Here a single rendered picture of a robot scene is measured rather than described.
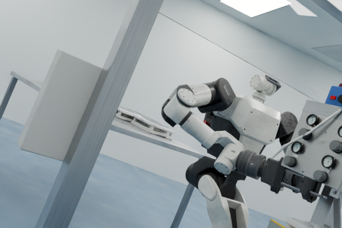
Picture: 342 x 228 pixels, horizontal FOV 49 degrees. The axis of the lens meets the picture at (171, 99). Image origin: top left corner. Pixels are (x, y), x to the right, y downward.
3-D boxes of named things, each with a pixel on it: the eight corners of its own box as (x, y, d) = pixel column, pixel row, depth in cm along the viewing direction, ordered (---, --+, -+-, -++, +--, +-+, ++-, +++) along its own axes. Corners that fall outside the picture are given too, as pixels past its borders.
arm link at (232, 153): (255, 146, 132) (226, 136, 137) (243, 168, 126) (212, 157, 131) (255, 166, 139) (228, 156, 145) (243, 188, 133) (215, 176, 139)
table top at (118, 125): (9, 74, 324) (11, 70, 324) (110, 110, 397) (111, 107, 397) (90, 123, 212) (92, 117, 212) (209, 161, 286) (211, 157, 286)
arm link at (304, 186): (330, 174, 139) (308, 167, 150) (311, 165, 136) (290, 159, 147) (319, 206, 138) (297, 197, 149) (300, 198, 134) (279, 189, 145)
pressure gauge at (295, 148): (289, 150, 119) (293, 139, 119) (291, 151, 120) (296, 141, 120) (297, 154, 116) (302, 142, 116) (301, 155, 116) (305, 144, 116)
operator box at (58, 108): (17, 142, 95) (57, 48, 96) (78, 161, 103) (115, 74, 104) (19, 149, 90) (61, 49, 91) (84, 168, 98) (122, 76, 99)
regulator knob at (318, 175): (310, 178, 108) (315, 164, 108) (315, 180, 109) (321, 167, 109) (319, 182, 105) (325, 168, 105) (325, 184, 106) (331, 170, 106)
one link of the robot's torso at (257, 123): (178, 142, 179) (207, 73, 180) (230, 161, 196) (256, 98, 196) (212, 162, 153) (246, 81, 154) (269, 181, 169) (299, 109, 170)
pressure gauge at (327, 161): (319, 165, 108) (324, 153, 108) (322, 166, 109) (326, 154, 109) (330, 169, 105) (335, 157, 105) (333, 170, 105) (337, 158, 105)
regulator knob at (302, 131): (295, 136, 117) (301, 123, 117) (301, 138, 119) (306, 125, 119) (304, 138, 114) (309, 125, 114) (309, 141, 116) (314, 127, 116)
